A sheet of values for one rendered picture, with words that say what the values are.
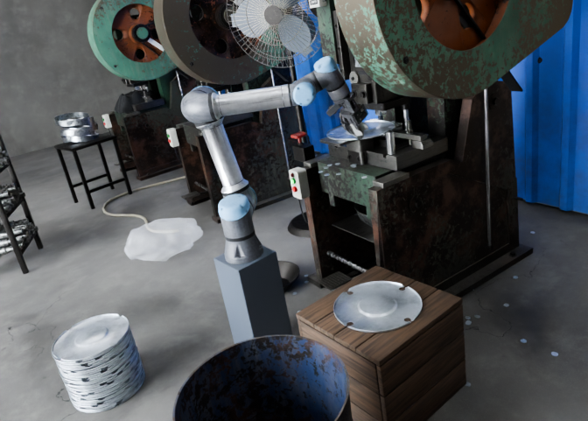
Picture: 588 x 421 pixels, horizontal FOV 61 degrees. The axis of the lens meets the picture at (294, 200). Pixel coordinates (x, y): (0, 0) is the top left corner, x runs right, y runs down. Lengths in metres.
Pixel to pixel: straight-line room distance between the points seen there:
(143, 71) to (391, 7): 3.54
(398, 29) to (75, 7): 7.12
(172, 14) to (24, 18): 5.30
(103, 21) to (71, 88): 3.64
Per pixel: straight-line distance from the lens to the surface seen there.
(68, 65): 8.33
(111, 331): 2.15
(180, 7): 3.17
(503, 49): 2.01
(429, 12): 1.82
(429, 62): 1.71
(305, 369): 1.45
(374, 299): 1.72
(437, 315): 1.65
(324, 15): 2.20
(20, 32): 8.27
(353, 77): 2.16
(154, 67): 4.91
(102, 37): 4.78
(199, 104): 1.76
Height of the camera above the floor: 1.30
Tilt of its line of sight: 21 degrees down
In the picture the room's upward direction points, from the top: 10 degrees counter-clockwise
